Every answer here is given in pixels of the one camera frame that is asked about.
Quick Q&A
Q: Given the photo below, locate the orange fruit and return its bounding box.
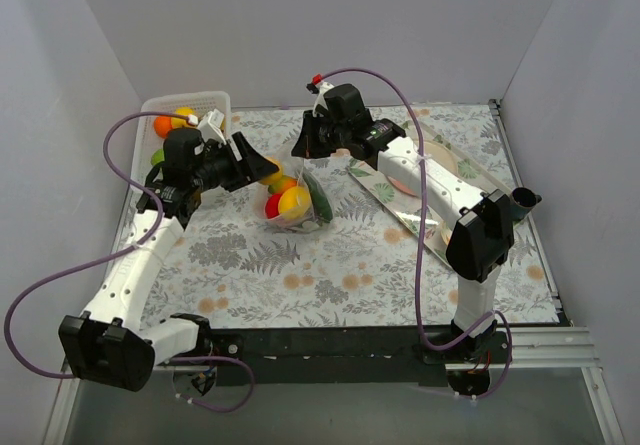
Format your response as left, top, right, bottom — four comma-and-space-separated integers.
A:
153, 116, 173, 139

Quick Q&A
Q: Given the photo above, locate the clear zip top bag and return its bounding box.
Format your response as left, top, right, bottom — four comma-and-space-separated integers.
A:
252, 144, 334, 232

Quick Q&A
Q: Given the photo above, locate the floral table mat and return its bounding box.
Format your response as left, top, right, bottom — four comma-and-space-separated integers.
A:
141, 105, 559, 330

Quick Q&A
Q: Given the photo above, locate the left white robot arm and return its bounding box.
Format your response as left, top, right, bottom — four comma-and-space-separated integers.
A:
58, 128, 278, 391

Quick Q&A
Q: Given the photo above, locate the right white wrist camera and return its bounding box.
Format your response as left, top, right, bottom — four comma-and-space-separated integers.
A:
303, 75, 334, 119

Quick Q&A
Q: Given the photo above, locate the aluminium frame rail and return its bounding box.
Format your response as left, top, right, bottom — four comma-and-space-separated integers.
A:
62, 327, 601, 371

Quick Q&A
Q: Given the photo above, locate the beige pink round plate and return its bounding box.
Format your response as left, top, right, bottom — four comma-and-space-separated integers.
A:
387, 140, 457, 197

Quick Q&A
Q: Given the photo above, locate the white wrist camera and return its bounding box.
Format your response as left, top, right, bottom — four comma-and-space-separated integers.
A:
303, 75, 334, 119
197, 109, 226, 144

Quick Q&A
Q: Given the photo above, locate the green apple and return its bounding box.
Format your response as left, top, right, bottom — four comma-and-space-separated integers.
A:
150, 149, 164, 166

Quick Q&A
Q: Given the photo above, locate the floral rectangular tray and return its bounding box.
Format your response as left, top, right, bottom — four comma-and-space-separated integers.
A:
348, 124, 511, 263

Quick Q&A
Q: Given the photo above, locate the yellow apple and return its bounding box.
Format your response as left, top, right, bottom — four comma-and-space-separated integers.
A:
172, 107, 198, 129

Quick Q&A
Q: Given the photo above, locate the dark blue mug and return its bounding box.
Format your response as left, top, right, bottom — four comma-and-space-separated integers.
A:
510, 187, 542, 222

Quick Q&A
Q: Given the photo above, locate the purple cable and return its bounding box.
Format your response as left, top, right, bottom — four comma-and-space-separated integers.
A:
319, 68, 514, 400
3, 109, 256, 412

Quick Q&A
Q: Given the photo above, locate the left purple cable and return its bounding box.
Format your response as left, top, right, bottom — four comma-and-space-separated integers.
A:
3, 109, 256, 412

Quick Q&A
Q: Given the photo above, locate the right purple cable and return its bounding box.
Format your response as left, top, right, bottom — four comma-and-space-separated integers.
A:
319, 68, 514, 400

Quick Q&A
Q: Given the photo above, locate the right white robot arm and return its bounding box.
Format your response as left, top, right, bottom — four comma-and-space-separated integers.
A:
291, 79, 514, 363

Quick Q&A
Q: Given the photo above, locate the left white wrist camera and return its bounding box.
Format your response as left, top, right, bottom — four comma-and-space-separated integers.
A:
197, 109, 226, 144

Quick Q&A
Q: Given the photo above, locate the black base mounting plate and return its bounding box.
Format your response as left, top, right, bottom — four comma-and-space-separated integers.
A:
154, 324, 516, 389

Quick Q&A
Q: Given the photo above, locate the orange green mango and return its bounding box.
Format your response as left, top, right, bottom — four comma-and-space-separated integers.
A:
265, 157, 297, 195

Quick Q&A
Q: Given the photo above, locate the green cucumber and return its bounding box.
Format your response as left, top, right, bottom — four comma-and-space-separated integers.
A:
303, 172, 334, 223

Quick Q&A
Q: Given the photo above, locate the red apple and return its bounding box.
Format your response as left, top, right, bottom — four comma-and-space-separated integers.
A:
264, 194, 282, 219

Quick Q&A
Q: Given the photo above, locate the white plastic basket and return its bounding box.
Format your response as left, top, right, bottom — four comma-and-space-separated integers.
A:
131, 91, 232, 182

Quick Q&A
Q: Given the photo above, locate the yellow lemon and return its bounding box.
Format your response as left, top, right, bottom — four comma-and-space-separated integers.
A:
279, 186, 312, 220

